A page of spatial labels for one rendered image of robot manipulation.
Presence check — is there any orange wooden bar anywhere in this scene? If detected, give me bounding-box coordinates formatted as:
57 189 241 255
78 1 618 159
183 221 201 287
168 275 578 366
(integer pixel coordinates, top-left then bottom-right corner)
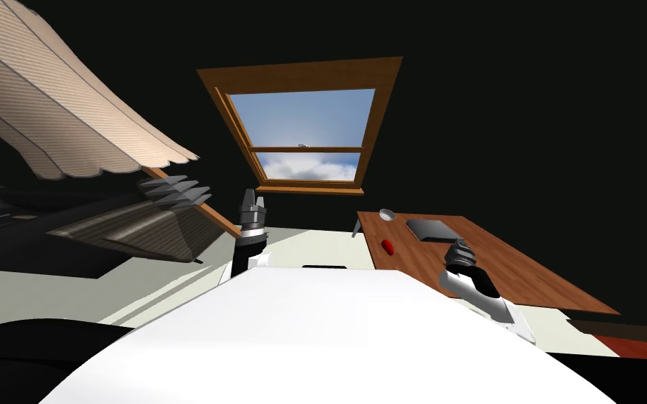
142 166 244 240

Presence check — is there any wooden framed window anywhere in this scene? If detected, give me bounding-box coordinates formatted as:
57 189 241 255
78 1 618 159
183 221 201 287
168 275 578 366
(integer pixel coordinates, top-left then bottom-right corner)
196 55 404 197

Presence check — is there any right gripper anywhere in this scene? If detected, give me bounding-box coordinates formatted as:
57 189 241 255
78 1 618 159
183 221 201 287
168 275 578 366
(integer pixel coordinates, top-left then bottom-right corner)
443 238 477 267

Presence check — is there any brown wooden table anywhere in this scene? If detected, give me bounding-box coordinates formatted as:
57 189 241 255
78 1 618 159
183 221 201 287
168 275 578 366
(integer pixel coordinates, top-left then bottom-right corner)
351 210 622 316

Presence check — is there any dark grey ridged slab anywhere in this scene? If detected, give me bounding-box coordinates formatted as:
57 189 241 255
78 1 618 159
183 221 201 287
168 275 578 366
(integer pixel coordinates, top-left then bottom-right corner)
47 175 229 264

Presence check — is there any beige striped curtain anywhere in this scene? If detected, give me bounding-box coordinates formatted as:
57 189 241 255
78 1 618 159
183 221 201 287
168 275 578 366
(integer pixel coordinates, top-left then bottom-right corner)
0 0 201 181

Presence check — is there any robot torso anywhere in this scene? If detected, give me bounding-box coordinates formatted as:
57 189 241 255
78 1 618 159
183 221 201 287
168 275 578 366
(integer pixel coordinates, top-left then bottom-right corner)
39 263 618 404

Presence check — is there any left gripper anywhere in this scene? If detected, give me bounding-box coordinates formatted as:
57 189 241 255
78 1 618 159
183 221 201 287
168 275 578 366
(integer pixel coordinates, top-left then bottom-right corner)
237 189 268 231

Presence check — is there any dark grey flat laptop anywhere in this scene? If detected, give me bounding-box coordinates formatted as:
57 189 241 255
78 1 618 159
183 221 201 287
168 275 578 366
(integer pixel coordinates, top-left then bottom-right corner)
404 218 466 244

